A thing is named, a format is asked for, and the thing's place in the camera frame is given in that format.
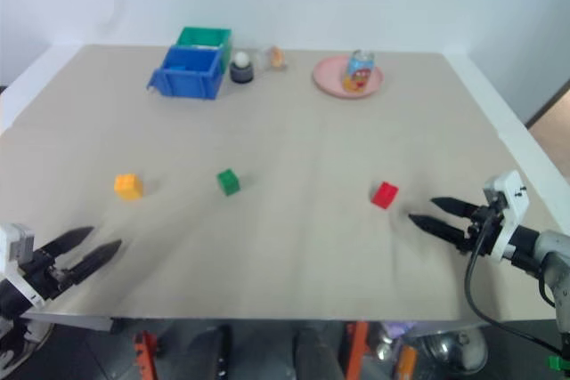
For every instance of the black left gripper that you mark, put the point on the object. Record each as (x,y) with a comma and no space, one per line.
(44,273)

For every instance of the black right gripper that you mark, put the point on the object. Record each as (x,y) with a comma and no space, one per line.
(485,228)

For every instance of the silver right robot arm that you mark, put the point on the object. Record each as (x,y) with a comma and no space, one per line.
(556,257)

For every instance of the red cube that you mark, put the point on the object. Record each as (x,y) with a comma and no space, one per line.
(384,196)

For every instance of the yellow cube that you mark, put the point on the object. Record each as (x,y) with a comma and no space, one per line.
(128,187)

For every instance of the white table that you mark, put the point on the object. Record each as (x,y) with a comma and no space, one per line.
(512,131)

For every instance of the orange metal table leg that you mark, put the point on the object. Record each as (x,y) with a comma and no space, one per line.
(144,355)
(356,349)

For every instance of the shiny silver round object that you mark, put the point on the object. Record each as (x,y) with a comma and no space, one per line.
(450,351)

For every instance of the small orange object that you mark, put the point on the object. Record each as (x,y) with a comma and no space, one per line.
(407,364)

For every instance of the green cube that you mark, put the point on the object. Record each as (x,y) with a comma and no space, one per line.
(229,182)

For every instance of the dark rounded shape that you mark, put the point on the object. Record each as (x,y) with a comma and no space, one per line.
(207,353)

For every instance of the colourful printed drink can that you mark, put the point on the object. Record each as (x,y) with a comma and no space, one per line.
(357,72)

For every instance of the beige table mat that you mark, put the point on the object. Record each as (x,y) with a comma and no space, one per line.
(285,153)

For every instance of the pink plate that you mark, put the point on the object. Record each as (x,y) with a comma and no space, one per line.
(327,77)

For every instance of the blue plastic storage bin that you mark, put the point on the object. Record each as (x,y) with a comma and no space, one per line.
(187,79)

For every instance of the clear cup with orange content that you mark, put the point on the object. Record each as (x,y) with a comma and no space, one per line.
(275,59)

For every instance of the black round holder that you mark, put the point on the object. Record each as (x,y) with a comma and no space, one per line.
(241,74)

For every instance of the green plastic storage bin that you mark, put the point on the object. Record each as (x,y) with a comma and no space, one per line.
(202,36)

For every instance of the white ball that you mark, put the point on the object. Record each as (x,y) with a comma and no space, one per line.
(241,59)

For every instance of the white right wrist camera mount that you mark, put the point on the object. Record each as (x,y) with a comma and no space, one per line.
(512,202)

